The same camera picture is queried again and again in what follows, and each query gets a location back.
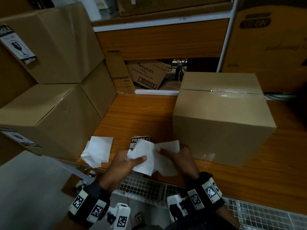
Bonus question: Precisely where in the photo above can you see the medium taped cardboard box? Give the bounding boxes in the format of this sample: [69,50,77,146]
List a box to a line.
[0,83,102,161]

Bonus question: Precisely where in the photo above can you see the wrist tracker band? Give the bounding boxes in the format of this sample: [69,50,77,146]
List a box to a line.
[185,172,225,211]
[68,180,111,228]

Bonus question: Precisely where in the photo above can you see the barcode printed cardboard box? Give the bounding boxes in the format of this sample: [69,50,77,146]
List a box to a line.
[126,60,171,90]

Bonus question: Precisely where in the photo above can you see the stack of fragile stickers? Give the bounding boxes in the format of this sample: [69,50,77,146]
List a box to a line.
[129,136,153,149]

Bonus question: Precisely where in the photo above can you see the green cable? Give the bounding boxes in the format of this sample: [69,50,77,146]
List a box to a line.
[263,93,298,101]

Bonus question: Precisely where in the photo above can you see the person's right forearm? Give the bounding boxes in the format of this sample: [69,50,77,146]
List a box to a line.
[216,205,241,230]

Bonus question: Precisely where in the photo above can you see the right wrist tracker band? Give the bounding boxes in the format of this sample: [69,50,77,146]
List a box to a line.
[185,172,225,211]

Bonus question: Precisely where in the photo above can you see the large stapled cardboard box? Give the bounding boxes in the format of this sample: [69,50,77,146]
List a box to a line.
[0,2,105,85]

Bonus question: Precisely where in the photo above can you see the wooden shelf unit white frame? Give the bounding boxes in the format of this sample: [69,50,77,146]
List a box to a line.
[92,0,240,96]

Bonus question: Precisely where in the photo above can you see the person's left hand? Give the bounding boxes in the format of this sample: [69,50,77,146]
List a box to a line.
[98,149,148,192]

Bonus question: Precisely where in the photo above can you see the stack of grey cards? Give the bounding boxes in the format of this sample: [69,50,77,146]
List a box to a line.
[93,0,120,19]

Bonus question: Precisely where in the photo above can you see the crumpled paper scraps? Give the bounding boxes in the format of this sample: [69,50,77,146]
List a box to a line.
[76,170,98,189]

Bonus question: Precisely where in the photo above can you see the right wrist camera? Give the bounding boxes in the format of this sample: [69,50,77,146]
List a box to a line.
[167,194,190,222]

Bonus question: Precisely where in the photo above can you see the fragile sticker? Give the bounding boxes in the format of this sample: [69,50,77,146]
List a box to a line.
[126,139,180,177]
[0,25,37,65]
[0,128,42,149]

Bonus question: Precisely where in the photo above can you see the large cardboard box white sticker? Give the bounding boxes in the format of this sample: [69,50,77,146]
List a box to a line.
[116,0,233,17]

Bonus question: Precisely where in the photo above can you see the white backing paper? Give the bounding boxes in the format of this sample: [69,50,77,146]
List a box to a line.
[81,136,114,168]

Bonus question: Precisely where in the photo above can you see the white frame bar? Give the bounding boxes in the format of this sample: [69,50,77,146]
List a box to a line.
[0,150,95,230]

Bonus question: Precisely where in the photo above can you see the person's foot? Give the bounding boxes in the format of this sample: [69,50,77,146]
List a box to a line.
[133,212,147,228]

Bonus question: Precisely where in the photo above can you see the person's right hand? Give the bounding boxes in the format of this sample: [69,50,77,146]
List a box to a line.
[156,145,200,183]

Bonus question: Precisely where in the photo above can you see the tangle of cables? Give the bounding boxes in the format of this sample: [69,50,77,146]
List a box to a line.
[167,58,188,89]

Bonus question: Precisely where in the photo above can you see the left wrist tracker band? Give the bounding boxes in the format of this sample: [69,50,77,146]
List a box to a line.
[68,180,111,228]

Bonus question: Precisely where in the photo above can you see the small taped cardboard box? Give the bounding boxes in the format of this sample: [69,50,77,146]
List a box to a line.
[80,61,117,119]

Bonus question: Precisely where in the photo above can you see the flattened printed cardboard carton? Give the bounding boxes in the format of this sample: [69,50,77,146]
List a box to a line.
[105,50,136,95]

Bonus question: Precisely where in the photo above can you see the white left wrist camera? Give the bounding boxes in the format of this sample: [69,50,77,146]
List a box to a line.
[106,203,132,230]

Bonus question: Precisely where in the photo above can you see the squarish taped cardboard box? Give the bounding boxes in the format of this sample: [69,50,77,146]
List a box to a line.
[172,72,277,168]

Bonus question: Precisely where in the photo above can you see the wire mesh rack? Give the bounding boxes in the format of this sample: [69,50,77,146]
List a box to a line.
[117,174,307,230]

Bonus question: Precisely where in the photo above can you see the large cardboard box dark band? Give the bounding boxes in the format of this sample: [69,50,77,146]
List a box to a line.
[222,6,307,94]

